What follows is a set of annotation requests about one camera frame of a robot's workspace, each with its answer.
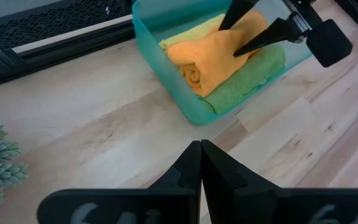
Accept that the black perforated panel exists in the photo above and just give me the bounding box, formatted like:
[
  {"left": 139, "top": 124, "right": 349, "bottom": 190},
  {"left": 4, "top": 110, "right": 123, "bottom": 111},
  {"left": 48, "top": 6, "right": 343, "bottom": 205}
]
[{"left": 0, "top": 0, "right": 133, "bottom": 58}]

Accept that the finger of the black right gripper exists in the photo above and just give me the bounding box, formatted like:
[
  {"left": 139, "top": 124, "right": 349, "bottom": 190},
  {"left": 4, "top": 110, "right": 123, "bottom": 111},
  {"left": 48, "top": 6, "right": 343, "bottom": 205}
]
[
  {"left": 218, "top": 0, "right": 260, "bottom": 31},
  {"left": 233, "top": 17, "right": 295, "bottom": 58}
]

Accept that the orange microfiber towel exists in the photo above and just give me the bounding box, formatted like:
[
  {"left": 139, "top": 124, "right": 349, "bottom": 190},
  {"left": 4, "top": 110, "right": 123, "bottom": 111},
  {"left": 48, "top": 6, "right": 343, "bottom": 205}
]
[{"left": 166, "top": 11, "right": 270, "bottom": 98}]

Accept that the teal translucent plastic basket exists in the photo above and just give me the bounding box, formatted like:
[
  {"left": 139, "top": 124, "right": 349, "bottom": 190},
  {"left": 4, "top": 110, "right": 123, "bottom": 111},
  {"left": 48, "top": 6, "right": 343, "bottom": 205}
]
[{"left": 131, "top": 0, "right": 313, "bottom": 127}]

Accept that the green microfiber towel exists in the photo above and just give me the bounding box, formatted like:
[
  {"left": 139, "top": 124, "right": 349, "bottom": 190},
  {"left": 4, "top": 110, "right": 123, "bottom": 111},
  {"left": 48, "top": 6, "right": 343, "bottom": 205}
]
[{"left": 202, "top": 45, "right": 286, "bottom": 115}]

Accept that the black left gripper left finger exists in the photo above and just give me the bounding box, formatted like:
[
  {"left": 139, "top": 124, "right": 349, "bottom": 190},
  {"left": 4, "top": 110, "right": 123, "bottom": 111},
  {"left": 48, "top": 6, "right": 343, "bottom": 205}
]
[{"left": 147, "top": 139, "right": 203, "bottom": 224}]

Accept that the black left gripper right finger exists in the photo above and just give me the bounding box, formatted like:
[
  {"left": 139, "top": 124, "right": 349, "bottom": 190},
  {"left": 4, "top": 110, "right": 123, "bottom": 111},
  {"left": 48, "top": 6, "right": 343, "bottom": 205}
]
[{"left": 200, "top": 139, "right": 281, "bottom": 224}]

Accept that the yellow microfiber towel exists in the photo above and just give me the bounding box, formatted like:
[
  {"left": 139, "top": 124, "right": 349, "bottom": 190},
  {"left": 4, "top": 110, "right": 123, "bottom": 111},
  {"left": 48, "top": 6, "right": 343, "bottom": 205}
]
[{"left": 158, "top": 14, "right": 226, "bottom": 50}]

